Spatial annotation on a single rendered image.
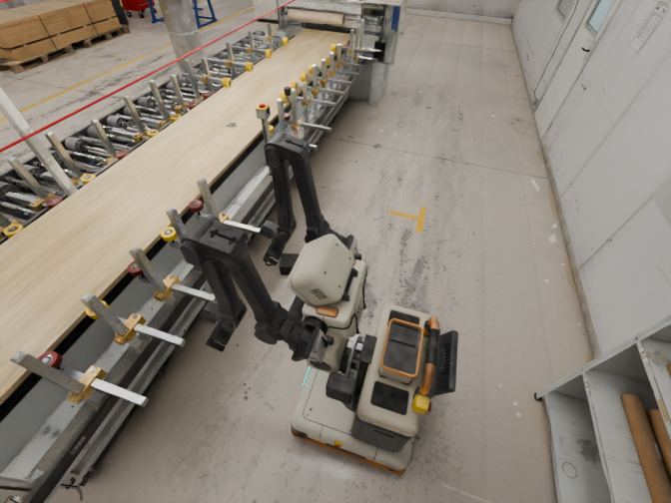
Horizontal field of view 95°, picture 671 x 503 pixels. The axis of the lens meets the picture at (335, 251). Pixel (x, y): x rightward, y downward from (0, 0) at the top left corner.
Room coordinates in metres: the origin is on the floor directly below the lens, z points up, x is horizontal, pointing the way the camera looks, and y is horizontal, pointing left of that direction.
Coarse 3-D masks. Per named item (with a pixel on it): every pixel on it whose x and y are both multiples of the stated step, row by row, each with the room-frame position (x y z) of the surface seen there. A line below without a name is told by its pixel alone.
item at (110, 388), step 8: (64, 368) 0.43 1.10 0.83; (72, 376) 0.40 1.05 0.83; (80, 376) 0.40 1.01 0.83; (96, 384) 0.38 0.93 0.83; (104, 384) 0.38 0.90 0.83; (112, 384) 0.38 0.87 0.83; (112, 392) 0.35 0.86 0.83; (120, 392) 0.35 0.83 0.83; (128, 392) 0.35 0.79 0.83; (128, 400) 0.33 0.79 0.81; (136, 400) 0.32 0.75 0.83; (144, 400) 0.32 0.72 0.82
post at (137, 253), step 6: (132, 252) 0.82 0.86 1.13; (138, 252) 0.83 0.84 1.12; (138, 258) 0.82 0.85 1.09; (144, 258) 0.83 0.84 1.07; (138, 264) 0.82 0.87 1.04; (144, 264) 0.82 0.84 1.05; (150, 264) 0.84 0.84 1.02; (144, 270) 0.82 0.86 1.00; (150, 270) 0.83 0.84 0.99; (156, 270) 0.85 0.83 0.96; (150, 276) 0.82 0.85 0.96; (156, 276) 0.83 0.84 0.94; (156, 282) 0.82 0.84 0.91; (162, 282) 0.84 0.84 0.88; (156, 288) 0.82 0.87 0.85; (162, 288) 0.82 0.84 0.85; (168, 300) 0.82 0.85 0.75
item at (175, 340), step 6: (120, 318) 0.66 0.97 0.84; (138, 324) 0.63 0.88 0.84; (138, 330) 0.61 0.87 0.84; (144, 330) 0.61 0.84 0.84; (150, 330) 0.61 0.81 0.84; (156, 330) 0.61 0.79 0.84; (150, 336) 0.59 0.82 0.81; (156, 336) 0.58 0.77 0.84; (162, 336) 0.58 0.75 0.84; (168, 336) 0.58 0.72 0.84; (174, 336) 0.58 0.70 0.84; (168, 342) 0.57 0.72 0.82; (174, 342) 0.56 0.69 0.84; (180, 342) 0.56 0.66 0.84
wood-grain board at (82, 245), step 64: (256, 64) 3.77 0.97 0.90; (320, 64) 3.85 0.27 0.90; (192, 128) 2.30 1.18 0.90; (256, 128) 2.35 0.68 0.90; (128, 192) 1.49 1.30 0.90; (192, 192) 1.51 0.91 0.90; (0, 256) 0.94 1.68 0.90; (64, 256) 0.96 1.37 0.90; (128, 256) 0.97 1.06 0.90; (0, 320) 0.60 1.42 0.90; (64, 320) 0.61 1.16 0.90; (0, 384) 0.34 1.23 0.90
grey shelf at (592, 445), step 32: (608, 352) 0.66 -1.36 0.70; (640, 352) 0.59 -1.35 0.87; (576, 384) 0.64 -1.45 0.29; (608, 384) 0.57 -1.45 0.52; (640, 384) 0.58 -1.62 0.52; (576, 416) 0.51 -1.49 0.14; (608, 416) 0.42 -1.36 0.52; (576, 448) 0.34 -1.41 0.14; (608, 448) 0.28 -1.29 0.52; (576, 480) 0.20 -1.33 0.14; (608, 480) 0.17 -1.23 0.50; (640, 480) 0.17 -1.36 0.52
